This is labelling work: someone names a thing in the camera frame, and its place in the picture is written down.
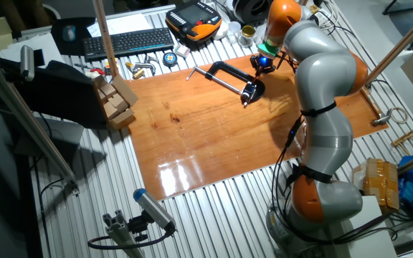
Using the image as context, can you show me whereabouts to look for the chrome pipe fitting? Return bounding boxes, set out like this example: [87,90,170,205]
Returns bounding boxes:
[134,53,159,77]

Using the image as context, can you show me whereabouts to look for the small matchbox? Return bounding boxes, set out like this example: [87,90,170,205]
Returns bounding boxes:
[173,44,191,59]

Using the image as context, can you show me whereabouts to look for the red handled pliers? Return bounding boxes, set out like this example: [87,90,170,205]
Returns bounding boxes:
[73,62,107,77]

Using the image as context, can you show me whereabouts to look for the black round tape measure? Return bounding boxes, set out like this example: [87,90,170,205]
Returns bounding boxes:
[162,52,179,68]

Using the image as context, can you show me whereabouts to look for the glass jar gold lid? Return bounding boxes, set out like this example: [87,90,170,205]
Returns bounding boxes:
[237,24,257,49]

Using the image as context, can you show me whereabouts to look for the white paper sheets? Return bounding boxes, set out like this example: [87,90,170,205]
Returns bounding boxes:
[86,13,154,39]
[0,32,65,70]

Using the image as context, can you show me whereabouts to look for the bundle of wooden sticks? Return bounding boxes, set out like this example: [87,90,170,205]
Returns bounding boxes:
[390,123,413,156]

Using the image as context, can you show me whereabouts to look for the white tape ring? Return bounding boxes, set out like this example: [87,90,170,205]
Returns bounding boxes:
[385,106,410,125]

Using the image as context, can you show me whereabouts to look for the small cardboard box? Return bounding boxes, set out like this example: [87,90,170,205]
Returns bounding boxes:
[103,102,136,131]
[100,82,118,100]
[108,93,130,113]

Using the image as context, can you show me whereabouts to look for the clear jar white lid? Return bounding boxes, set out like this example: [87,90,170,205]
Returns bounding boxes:
[227,21,243,36]

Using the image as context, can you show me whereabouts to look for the orange black teach pendant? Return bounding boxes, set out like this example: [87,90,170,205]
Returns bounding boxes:
[165,0,224,46]

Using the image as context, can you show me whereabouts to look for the brown taped package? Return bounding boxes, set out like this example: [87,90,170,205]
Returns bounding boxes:
[351,157,402,214]

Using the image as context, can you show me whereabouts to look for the aluminium profile camera mount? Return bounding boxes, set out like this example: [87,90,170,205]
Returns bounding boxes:
[102,209,147,258]

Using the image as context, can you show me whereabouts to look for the black metal C-clamp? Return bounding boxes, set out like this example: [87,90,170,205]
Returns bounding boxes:
[186,60,266,109]

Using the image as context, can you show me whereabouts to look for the grey computer mouse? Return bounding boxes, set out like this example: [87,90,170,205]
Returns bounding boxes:
[62,24,77,42]

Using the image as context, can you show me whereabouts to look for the black camera cable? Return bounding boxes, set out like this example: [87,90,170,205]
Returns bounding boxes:
[87,224,174,251]

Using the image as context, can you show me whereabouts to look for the silver camera blue end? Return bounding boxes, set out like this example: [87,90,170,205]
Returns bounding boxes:
[132,188,177,234]

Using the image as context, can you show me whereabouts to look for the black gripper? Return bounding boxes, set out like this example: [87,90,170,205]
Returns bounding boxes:
[250,54,277,77]

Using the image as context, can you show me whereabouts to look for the silver depth camera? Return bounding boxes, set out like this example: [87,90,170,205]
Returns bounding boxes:
[19,44,36,83]

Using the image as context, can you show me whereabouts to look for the black filament spool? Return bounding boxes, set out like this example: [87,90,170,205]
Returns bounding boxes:
[232,0,274,26]

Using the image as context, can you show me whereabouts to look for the wooden handle hammer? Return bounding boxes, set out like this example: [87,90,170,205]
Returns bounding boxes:
[359,85,394,128]

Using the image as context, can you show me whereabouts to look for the aluminium frame bar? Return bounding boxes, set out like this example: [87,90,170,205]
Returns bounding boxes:
[0,49,81,196]

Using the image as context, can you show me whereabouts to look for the black computer keyboard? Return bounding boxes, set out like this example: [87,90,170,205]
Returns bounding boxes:
[82,27,176,60]

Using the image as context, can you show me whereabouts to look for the black cable bundle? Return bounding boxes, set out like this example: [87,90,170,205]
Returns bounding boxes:
[270,102,398,249]

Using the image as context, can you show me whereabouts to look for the brass fitting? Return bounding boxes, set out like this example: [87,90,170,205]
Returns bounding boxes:
[125,62,146,81]

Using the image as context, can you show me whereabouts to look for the white controller box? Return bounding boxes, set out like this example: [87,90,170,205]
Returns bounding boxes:
[329,195,399,258]

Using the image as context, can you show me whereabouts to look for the white power strip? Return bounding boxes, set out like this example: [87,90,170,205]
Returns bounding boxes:
[308,1,341,32]

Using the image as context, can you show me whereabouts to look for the varnished wooden board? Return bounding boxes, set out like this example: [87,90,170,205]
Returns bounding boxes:
[125,53,390,202]

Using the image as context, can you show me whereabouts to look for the black mouse pad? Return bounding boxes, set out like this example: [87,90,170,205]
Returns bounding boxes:
[50,16,97,52]

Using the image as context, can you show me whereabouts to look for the black backdrop panel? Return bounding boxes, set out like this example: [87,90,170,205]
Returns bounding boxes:
[0,57,102,130]

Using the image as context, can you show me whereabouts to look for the white rounded figurine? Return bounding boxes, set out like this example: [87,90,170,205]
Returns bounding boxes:
[213,23,231,42]

